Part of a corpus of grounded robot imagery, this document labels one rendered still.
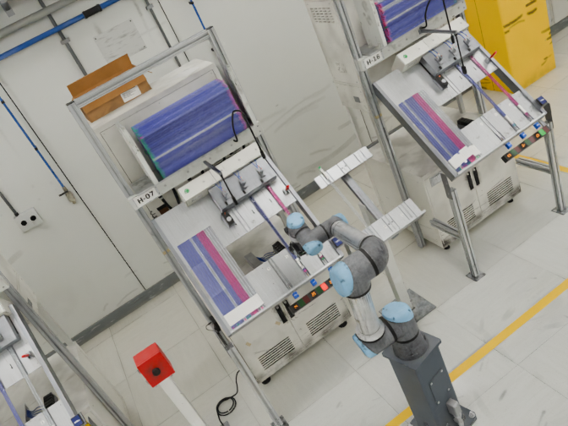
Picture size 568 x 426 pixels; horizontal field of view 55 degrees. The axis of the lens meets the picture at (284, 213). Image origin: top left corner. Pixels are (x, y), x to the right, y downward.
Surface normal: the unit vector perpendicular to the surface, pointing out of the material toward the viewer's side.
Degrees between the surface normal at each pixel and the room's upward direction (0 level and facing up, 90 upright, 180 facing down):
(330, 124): 90
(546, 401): 0
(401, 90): 44
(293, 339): 90
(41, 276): 90
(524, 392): 0
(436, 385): 90
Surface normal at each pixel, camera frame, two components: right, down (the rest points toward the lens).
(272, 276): 0.03, -0.35
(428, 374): 0.62, 0.17
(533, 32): 0.44, 0.31
